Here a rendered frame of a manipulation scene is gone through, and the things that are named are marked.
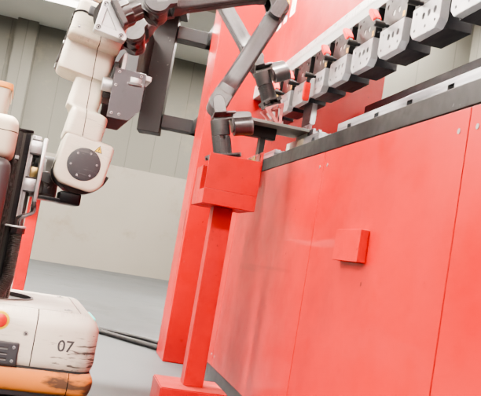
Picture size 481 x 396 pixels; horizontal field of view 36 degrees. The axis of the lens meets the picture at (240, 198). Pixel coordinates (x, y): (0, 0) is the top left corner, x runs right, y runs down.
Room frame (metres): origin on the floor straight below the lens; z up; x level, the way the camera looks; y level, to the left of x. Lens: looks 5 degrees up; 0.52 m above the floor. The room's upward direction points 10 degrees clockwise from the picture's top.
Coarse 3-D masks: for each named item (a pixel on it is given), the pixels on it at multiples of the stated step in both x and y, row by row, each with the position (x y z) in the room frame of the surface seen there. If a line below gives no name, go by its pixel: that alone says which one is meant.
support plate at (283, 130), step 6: (258, 120) 2.53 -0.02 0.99; (264, 120) 2.54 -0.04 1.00; (270, 126) 2.59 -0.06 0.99; (276, 126) 2.58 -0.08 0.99; (282, 126) 2.56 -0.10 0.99; (288, 126) 2.56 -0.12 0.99; (294, 126) 2.56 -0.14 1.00; (282, 132) 2.66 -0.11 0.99; (288, 132) 2.64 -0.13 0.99; (294, 132) 2.62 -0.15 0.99; (300, 132) 2.60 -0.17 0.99; (306, 132) 2.58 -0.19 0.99
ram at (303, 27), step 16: (304, 0) 2.84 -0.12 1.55; (320, 0) 2.62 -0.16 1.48; (336, 0) 2.42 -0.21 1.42; (352, 0) 2.26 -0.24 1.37; (384, 0) 1.99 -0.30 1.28; (288, 16) 3.05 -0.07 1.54; (304, 16) 2.80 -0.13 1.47; (320, 16) 2.59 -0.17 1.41; (336, 16) 2.40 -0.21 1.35; (288, 32) 3.01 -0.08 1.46; (304, 32) 2.76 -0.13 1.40; (320, 32) 2.56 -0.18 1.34; (336, 32) 2.37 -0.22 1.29; (272, 48) 3.26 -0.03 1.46; (288, 48) 2.96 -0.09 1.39; (320, 48) 2.52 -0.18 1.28; (256, 96) 3.42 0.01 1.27
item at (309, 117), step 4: (312, 104) 2.61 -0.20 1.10; (316, 104) 2.62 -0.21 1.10; (304, 108) 2.70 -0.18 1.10; (308, 108) 2.65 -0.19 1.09; (312, 108) 2.61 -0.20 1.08; (316, 108) 2.62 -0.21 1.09; (304, 112) 2.70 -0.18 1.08; (308, 112) 2.65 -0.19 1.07; (312, 112) 2.61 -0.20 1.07; (316, 112) 2.62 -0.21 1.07; (304, 116) 2.69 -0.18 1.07; (308, 116) 2.64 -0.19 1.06; (312, 116) 2.61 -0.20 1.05; (304, 120) 2.68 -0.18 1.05; (308, 120) 2.63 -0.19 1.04; (312, 120) 2.61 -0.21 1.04; (304, 124) 2.67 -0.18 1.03; (308, 124) 2.63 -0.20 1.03; (312, 124) 2.62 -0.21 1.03; (308, 128) 2.65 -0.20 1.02
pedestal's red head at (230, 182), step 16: (224, 160) 2.18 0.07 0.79; (240, 160) 2.19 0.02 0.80; (208, 176) 2.17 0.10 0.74; (224, 176) 2.18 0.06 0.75; (240, 176) 2.19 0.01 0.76; (256, 176) 2.20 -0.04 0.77; (208, 192) 2.18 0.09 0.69; (224, 192) 2.19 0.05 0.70; (240, 192) 2.20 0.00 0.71; (256, 192) 2.21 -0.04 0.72; (240, 208) 2.20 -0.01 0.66
